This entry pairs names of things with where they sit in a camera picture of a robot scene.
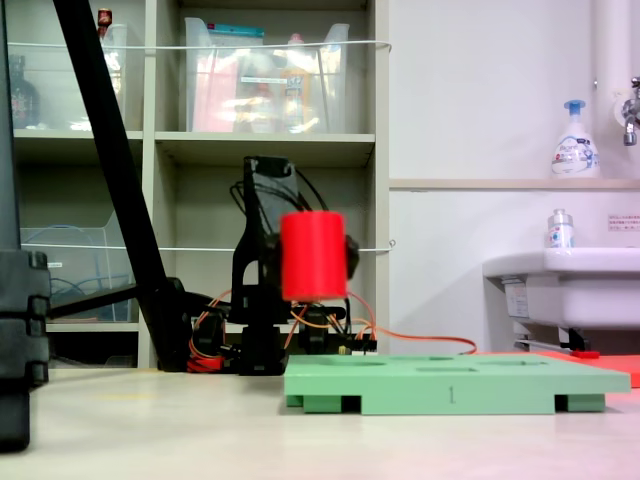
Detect white pump soap bottle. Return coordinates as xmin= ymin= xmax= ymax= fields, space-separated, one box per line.
xmin=550 ymin=99 xmax=602 ymax=180

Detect red cylinder block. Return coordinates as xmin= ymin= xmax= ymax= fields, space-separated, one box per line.
xmin=279 ymin=210 xmax=349 ymax=303

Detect red orange wire bundle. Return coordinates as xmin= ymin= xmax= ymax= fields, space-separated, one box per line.
xmin=186 ymin=289 xmax=234 ymax=374

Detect dark grey upright panel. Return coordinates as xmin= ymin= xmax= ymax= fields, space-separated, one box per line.
xmin=0 ymin=0 xmax=23 ymax=252

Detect dark round bottle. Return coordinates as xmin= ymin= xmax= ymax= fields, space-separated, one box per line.
xmin=8 ymin=54 xmax=42 ymax=131

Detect orange cable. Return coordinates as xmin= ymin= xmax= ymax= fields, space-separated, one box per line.
xmin=344 ymin=290 xmax=478 ymax=357

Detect circuit board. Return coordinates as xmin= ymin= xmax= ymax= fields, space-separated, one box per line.
xmin=336 ymin=333 xmax=379 ymax=358

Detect black arm wires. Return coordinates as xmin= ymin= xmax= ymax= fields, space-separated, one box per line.
xmin=229 ymin=167 xmax=331 ymax=236

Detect beige shelf unit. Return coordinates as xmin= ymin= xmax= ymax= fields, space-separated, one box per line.
xmin=0 ymin=0 xmax=392 ymax=370

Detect metal faucet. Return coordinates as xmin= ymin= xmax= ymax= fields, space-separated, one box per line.
xmin=619 ymin=75 xmax=640 ymax=148

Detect white sink sticker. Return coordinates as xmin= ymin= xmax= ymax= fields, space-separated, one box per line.
xmin=501 ymin=276 xmax=531 ymax=320

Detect large clear plastic bin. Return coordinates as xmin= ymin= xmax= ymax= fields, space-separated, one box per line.
xmin=184 ymin=16 xmax=352 ymax=135

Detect clear file tray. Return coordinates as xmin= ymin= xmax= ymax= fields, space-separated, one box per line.
xmin=19 ymin=209 xmax=140 ymax=324

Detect orange spray bottle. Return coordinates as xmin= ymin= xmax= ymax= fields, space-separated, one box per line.
xmin=279 ymin=32 xmax=314 ymax=132

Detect notched black stack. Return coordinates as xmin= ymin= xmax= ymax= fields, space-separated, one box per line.
xmin=0 ymin=249 xmax=52 ymax=454

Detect black tripod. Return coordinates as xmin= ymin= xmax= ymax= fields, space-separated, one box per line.
xmin=47 ymin=0 xmax=194 ymax=374

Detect blue-topped refill pouch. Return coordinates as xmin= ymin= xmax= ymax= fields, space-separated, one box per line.
xmin=206 ymin=24 xmax=266 ymax=132

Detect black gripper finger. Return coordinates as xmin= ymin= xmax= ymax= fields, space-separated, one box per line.
xmin=270 ymin=232 xmax=285 ymax=297
xmin=345 ymin=234 xmax=362 ymax=281

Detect green shape-hole board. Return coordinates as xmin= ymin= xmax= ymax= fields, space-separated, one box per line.
xmin=283 ymin=353 xmax=632 ymax=417

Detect white sink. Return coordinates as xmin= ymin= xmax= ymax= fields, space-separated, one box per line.
xmin=481 ymin=245 xmax=640 ymax=352

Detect brown bottle red cap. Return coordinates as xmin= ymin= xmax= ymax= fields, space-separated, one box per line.
xmin=96 ymin=7 xmax=124 ymax=96

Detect small clear sanitizer bottle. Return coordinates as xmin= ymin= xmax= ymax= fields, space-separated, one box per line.
xmin=545 ymin=208 xmax=576 ymax=250

